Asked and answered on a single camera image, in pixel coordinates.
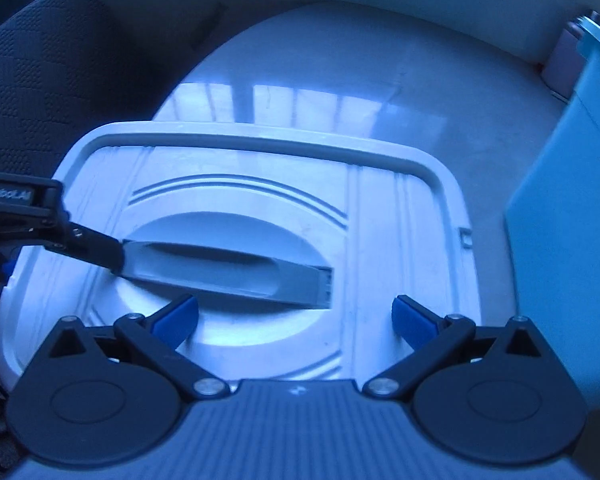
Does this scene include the pinkish grey cup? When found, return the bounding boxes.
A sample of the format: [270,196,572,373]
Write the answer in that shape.
[540,19,587,102]

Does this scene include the grey textured chair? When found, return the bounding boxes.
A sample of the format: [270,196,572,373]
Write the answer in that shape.
[0,0,186,177]

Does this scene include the white storage box lid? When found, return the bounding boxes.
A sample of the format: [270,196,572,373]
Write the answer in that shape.
[0,120,474,387]

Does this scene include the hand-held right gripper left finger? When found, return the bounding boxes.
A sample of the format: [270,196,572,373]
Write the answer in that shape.
[47,294,231,401]

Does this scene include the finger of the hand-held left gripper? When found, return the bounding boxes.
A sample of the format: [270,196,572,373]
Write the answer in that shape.
[44,222,127,277]

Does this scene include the teal plastic storage box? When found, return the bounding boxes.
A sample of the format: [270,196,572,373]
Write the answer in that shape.
[502,14,600,413]

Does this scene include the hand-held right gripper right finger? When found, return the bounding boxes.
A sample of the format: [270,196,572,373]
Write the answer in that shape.
[362,294,553,400]

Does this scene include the glossy white desktop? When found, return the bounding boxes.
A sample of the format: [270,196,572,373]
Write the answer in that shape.
[150,2,578,321]

